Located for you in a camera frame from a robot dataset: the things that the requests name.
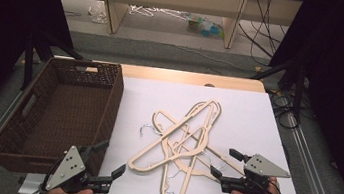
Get coiled black floor cables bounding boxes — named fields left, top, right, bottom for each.
left=266, top=89, right=306, bottom=132

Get clear plastic bag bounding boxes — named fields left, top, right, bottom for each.
left=85, top=0, right=111, bottom=26

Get white hangers on floor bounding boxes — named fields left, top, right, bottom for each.
left=127, top=3, right=189, bottom=23

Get black tripod stand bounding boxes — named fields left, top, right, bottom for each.
left=243, top=49, right=311, bottom=122
left=19, top=27, right=87, bottom=99

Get brown wicker basket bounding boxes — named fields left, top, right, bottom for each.
left=0, top=48, right=128, bottom=186

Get light wooden desk frame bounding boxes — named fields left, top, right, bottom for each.
left=44, top=0, right=304, bottom=59

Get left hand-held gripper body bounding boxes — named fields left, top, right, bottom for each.
left=44, top=141, right=118, bottom=194

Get left hand-held gripper cable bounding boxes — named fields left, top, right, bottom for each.
left=37, top=157, right=64, bottom=194

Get hanging black cables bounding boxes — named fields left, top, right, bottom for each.
left=233, top=0, right=292, bottom=69

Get colourful plastic items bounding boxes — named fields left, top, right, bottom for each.
left=184, top=13, right=228, bottom=41

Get white table cover sheet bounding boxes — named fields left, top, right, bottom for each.
left=17, top=62, right=324, bottom=194

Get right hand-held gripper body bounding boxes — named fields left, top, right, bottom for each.
left=218, top=149, right=294, bottom=194

